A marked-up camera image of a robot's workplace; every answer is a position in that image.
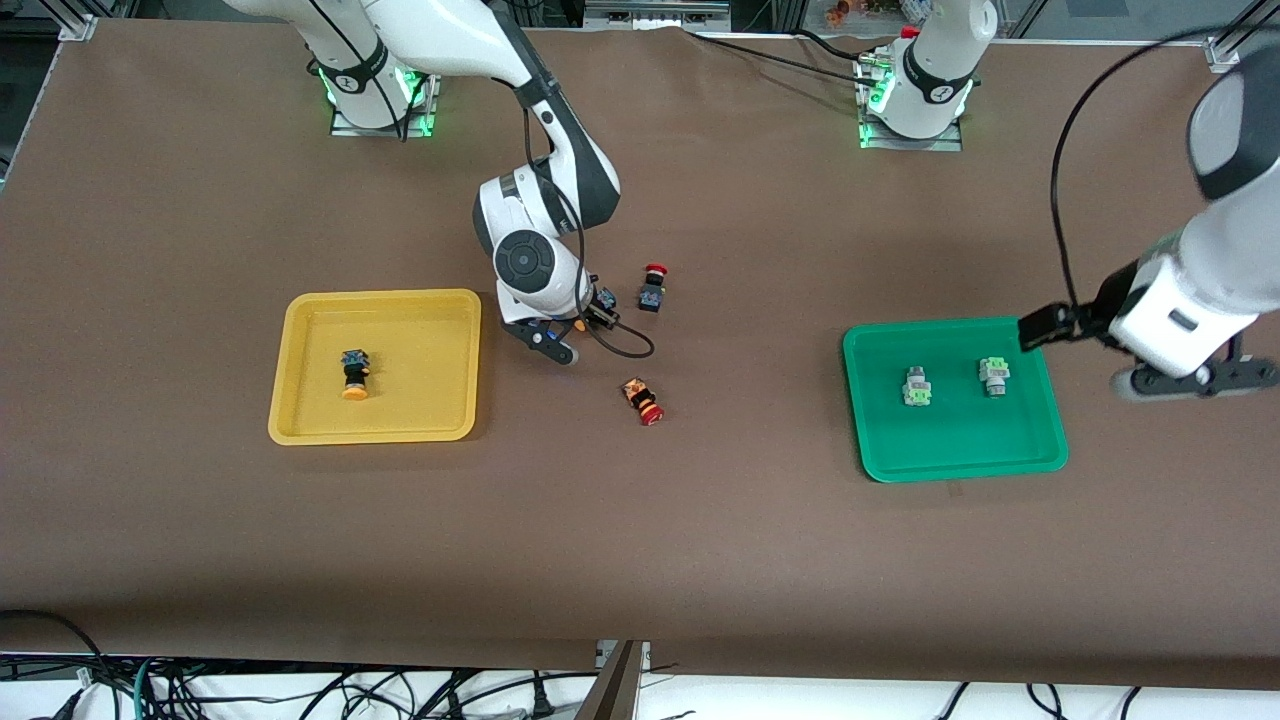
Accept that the brown table support beam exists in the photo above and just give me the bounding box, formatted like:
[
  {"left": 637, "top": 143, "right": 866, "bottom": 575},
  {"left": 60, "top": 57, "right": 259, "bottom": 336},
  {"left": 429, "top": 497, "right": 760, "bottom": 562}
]
[{"left": 575, "top": 640, "right": 651, "bottom": 720}]

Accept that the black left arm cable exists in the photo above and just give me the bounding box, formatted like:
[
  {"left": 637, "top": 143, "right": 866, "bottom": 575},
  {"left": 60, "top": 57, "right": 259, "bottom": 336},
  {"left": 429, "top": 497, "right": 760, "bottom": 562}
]
[{"left": 1050, "top": 20, "right": 1280, "bottom": 306}]

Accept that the grey metal rail box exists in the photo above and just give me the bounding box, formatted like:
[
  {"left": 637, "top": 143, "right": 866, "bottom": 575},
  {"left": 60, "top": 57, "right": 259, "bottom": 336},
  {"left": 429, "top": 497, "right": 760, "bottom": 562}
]
[{"left": 585, "top": 0, "right": 731, "bottom": 31}]

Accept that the black floor cable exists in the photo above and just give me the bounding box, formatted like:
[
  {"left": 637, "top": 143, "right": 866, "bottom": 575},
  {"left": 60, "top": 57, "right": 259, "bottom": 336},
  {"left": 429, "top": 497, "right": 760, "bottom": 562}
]
[{"left": 0, "top": 608, "right": 111, "bottom": 720}]

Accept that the black cable across table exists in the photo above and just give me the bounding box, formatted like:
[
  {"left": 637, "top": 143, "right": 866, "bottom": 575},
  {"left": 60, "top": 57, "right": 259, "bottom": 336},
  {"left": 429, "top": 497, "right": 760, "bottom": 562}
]
[{"left": 683, "top": 28, "right": 886, "bottom": 91}]

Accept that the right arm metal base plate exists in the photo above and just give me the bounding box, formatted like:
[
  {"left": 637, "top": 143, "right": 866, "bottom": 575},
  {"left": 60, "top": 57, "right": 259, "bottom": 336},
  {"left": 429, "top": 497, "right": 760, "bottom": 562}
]
[{"left": 330, "top": 40, "right": 441, "bottom": 138}]

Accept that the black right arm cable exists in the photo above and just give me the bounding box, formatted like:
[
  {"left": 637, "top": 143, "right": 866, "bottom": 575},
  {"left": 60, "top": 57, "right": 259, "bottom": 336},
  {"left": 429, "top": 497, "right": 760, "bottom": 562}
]
[{"left": 520, "top": 100, "right": 657, "bottom": 360}]

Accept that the green plastic tray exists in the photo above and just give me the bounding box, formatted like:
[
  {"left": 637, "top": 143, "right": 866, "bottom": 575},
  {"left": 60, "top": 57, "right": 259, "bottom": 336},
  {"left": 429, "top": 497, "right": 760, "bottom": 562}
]
[{"left": 842, "top": 317, "right": 1069, "bottom": 484}]

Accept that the yellow plastic tray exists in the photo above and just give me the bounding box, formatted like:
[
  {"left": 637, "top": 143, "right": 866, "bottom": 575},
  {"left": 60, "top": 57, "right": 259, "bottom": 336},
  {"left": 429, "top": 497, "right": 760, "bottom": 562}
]
[{"left": 267, "top": 289, "right": 483, "bottom": 447}]

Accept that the green floor cable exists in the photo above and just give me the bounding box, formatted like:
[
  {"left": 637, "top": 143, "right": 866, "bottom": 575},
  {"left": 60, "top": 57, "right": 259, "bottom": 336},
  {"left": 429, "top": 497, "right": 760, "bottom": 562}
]
[{"left": 133, "top": 655, "right": 163, "bottom": 720}]

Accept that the red button orange body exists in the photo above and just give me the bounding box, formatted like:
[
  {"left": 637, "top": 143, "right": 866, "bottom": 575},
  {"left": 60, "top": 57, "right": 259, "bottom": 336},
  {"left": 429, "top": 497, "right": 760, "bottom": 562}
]
[{"left": 621, "top": 376, "right": 666, "bottom": 428}]

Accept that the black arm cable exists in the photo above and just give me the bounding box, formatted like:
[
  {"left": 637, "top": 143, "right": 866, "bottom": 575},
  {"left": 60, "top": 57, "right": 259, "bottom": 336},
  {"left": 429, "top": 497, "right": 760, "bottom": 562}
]
[
  {"left": 1050, "top": 20, "right": 1280, "bottom": 306},
  {"left": 520, "top": 100, "right": 657, "bottom": 360}
]

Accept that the aluminium frame profile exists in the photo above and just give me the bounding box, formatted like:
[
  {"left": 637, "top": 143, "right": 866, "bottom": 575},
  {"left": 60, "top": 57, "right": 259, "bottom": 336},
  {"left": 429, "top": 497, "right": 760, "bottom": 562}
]
[{"left": 1205, "top": 0, "right": 1280, "bottom": 71}]

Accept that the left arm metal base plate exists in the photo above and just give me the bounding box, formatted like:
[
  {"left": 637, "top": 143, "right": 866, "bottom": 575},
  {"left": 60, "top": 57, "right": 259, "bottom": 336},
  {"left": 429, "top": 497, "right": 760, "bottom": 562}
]
[{"left": 855, "top": 50, "right": 966, "bottom": 153}]

